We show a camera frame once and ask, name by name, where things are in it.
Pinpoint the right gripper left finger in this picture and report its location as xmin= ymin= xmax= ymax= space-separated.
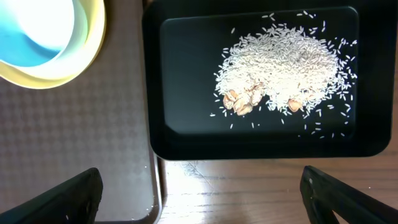
xmin=1 ymin=167 xmax=103 ymax=224

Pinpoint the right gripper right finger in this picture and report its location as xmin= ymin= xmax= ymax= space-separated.
xmin=300 ymin=166 xmax=397 ymax=224

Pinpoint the food scraps rice pile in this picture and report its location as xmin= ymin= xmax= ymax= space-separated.
xmin=208 ymin=10 xmax=359 ymax=139

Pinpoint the light blue bowl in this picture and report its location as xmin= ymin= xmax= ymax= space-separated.
xmin=1 ymin=0 xmax=88 ymax=67

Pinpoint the black waste tray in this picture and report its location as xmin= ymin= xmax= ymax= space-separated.
xmin=142 ymin=0 xmax=397 ymax=161

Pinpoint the dark brown serving tray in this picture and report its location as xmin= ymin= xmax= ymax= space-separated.
xmin=1 ymin=0 xmax=162 ymax=223

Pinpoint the yellow-green round plate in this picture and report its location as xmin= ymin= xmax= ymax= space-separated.
xmin=1 ymin=0 xmax=106 ymax=89

